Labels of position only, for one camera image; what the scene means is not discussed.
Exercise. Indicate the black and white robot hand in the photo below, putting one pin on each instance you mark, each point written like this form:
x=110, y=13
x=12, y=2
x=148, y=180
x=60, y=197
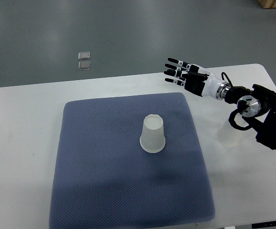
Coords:
x=195, y=79

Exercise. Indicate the white paper cup on mat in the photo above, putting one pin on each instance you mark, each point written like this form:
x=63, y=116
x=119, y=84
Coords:
x=152, y=139

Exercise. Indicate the wooden furniture corner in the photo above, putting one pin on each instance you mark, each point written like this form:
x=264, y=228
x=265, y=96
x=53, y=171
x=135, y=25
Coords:
x=267, y=4

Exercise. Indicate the upper metal floor plate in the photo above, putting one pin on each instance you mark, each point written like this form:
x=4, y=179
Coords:
x=84, y=55

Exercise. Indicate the blue-grey textured cushion mat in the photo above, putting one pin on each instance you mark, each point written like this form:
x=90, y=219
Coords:
x=105, y=180

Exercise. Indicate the black table control panel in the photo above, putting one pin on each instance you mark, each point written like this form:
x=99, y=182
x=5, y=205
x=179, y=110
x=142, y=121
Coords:
x=264, y=225

